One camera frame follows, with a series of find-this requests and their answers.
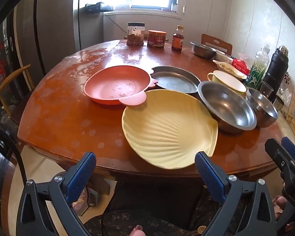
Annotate brown wooden chair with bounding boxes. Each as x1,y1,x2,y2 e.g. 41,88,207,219
201,34,233,54

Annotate grey refrigerator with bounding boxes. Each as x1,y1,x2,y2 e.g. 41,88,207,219
12,0,81,84

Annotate printed plastic bag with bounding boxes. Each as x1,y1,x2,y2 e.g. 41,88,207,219
278,71,295,118

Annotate person's right hand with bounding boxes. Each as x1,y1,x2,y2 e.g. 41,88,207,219
274,196,289,221

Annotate white patterned bowl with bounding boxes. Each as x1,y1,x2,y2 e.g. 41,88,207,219
215,50,234,62

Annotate round-bottomed steel bowl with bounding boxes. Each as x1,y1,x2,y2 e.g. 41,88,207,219
246,88,279,128

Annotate clear jar with black lid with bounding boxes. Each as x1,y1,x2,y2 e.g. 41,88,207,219
126,23,146,46

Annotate red tissue packet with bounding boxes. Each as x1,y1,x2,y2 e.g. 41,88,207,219
230,58,251,76

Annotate yellow framed chair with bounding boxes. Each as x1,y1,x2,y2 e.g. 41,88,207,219
0,64,35,118

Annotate person's left hand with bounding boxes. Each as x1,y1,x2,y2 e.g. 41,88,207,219
132,224,146,236

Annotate steel basin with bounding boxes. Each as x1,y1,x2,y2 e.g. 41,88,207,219
190,41,217,59

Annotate steel plate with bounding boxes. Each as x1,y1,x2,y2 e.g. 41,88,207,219
151,65,201,94

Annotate flat-bottomed steel bowl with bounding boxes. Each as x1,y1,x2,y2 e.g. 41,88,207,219
197,81,257,134

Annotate red jar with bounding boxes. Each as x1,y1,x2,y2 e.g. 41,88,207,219
147,30,167,49

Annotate thick black cable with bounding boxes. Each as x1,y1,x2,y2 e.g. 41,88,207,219
0,119,27,185

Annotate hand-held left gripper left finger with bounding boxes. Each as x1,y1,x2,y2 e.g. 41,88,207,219
16,152,97,236

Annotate pink plastic plate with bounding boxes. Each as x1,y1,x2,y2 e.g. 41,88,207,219
83,65,155,106

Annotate glass door with red lettering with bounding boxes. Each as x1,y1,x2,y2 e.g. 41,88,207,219
0,29,22,128

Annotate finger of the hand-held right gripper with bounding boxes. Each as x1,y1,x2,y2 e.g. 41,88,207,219
281,137,295,170
265,138,295,177

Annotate yellow bowl with handle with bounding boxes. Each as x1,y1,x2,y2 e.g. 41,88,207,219
206,70,247,97

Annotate clear plastic cup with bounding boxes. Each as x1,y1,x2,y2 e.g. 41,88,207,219
259,81,274,99

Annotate yellow shell-shaped plate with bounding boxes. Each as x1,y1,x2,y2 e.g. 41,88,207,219
121,89,219,170

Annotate black thermos flask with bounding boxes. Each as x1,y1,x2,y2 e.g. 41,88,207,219
262,45,289,95

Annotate white dish with food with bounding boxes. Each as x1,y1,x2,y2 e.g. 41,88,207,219
213,59,247,79

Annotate green labelled plastic bottle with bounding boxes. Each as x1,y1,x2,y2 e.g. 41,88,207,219
244,43,271,90

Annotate brown sauce bottle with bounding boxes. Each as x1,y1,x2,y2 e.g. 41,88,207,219
171,25,185,53

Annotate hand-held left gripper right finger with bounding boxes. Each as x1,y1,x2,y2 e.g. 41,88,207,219
195,152,277,236

